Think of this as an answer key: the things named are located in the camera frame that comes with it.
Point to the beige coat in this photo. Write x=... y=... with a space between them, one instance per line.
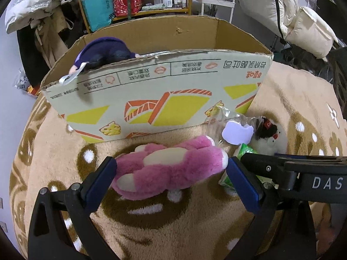
x=51 y=40

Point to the white puffer jacket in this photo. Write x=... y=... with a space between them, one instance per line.
x=29 y=2

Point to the beige bear-print blanket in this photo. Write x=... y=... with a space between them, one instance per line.
x=173 y=222

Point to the patterned plastic bag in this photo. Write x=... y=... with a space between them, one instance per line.
x=21 y=81

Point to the green pole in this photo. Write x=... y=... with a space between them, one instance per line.
x=129 y=5

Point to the cream puffer jacket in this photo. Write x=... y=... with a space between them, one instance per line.
x=306 y=27

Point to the green cloth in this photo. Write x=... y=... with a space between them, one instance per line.
x=151 y=7

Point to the purple plush doll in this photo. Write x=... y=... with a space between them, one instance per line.
x=105 y=50

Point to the purple cat-shaped pad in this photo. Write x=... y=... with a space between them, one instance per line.
x=235 y=132

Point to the cardboard box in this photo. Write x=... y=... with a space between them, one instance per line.
x=162 y=108

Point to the white trolley cart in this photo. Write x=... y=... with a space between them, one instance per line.
x=231 y=5

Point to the green tissue pack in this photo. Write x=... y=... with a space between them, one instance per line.
x=247 y=149

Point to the black garment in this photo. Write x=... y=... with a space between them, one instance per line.
x=29 y=57

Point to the pink plush bear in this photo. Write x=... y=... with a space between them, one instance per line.
x=176 y=165

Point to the teal bag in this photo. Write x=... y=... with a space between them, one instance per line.
x=97 y=8

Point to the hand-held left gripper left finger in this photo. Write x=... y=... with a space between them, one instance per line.
x=101 y=184

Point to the black monitor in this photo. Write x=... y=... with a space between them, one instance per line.
x=329 y=8

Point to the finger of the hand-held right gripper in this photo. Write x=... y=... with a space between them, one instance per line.
x=260 y=165
x=311 y=159

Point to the wooden shelf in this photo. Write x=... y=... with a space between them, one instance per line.
x=151 y=13

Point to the clear plastic wrapper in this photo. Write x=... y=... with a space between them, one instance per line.
x=217 y=124

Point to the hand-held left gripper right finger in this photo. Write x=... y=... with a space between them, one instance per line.
x=244 y=189

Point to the white penguin plush black cap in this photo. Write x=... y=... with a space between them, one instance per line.
x=276 y=142

